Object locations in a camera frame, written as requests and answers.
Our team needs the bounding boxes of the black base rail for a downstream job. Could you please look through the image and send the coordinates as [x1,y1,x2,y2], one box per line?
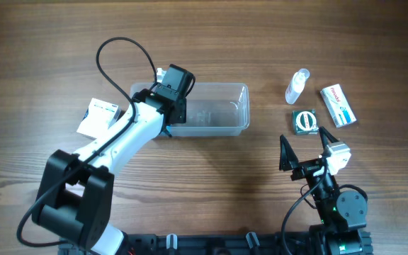
[57,230,374,255]

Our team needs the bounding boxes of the white spray bottle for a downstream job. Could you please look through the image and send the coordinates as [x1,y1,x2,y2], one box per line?
[285,69,310,105]

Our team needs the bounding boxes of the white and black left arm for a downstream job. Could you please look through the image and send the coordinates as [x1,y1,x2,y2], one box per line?
[31,64,196,254]

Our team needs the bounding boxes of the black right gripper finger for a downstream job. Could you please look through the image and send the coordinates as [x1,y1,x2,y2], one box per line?
[279,135,299,171]
[319,126,339,148]

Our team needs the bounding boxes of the white medicine carton box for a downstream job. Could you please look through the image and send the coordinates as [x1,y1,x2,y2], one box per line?
[77,98,121,139]

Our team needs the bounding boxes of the white red toothpaste box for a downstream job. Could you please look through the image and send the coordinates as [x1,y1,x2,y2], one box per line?
[320,84,357,128]

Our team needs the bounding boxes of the green round-logo carton box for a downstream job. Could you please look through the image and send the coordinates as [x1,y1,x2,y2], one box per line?
[292,109,319,135]

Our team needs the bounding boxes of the clear plastic container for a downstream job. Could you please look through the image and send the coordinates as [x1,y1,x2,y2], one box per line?
[128,81,251,138]

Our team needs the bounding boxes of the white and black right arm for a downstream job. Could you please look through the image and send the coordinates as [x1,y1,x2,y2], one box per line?
[279,127,372,254]

